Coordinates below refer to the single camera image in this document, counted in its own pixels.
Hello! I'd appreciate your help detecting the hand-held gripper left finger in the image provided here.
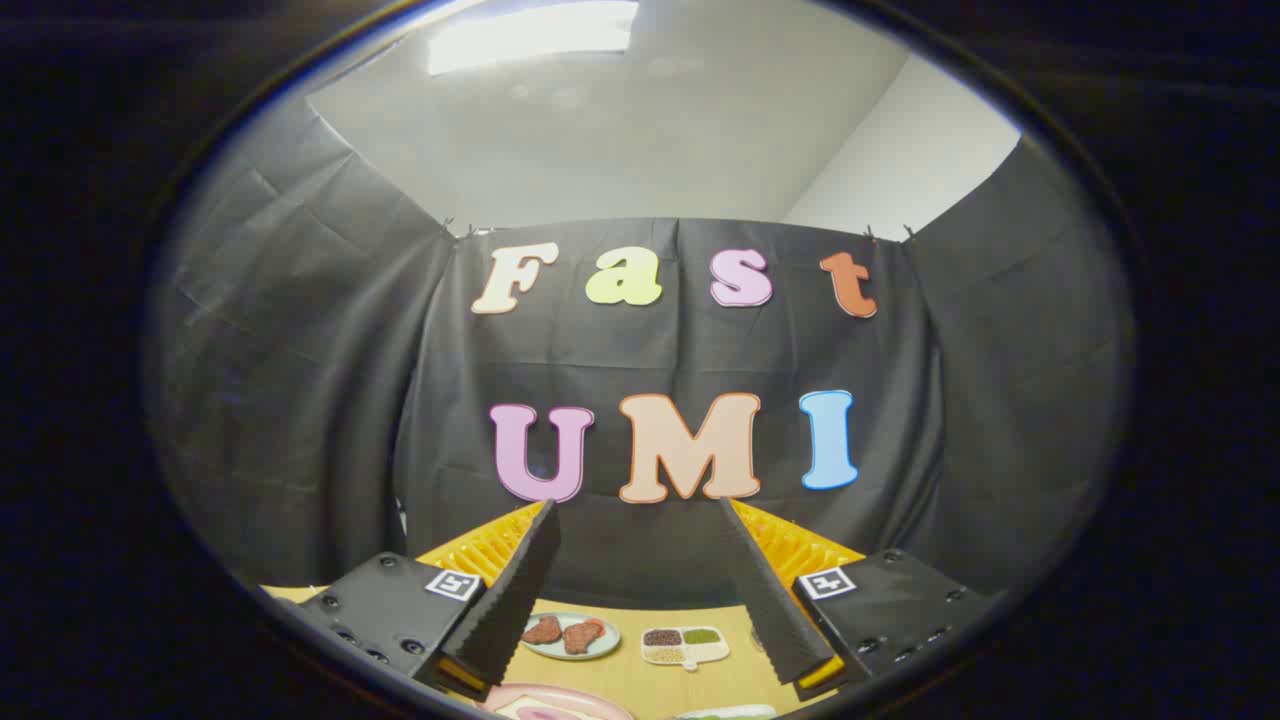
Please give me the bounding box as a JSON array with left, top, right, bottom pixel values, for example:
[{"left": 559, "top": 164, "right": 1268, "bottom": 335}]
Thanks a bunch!
[{"left": 275, "top": 498, "right": 561, "bottom": 701}]

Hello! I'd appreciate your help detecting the white divided dish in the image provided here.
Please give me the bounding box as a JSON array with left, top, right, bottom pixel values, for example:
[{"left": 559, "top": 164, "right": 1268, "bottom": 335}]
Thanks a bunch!
[{"left": 640, "top": 626, "right": 731, "bottom": 670}]

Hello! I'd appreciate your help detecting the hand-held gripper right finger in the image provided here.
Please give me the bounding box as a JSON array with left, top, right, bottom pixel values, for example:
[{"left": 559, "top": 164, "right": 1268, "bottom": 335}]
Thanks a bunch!
[{"left": 720, "top": 497, "right": 1001, "bottom": 701}]

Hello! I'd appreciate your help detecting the pink plate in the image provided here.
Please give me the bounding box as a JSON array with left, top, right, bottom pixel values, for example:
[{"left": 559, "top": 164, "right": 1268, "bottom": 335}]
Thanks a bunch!
[{"left": 480, "top": 683, "right": 636, "bottom": 720}]

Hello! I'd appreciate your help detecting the black backdrop cloth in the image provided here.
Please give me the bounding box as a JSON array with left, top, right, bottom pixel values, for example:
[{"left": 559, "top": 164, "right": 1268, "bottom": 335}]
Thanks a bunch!
[{"left": 150, "top": 95, "right": 1136, "bottom": 611}]

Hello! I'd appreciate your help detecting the pale green plate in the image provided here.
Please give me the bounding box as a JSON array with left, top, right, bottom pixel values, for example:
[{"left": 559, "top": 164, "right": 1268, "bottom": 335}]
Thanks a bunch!
[{"left": 520, "top": 612, "right": 622, "bottom": 662}]

